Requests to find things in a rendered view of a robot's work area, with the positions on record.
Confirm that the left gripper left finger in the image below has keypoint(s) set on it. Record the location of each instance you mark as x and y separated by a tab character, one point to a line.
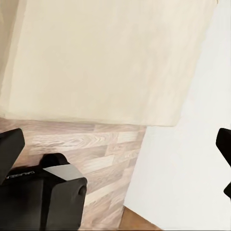
12	143

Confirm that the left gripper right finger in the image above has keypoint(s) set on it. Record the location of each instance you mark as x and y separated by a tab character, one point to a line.
223	143

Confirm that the sliding door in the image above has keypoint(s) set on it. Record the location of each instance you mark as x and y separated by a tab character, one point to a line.
132	221

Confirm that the bed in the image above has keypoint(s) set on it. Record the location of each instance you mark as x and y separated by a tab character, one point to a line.
109	62

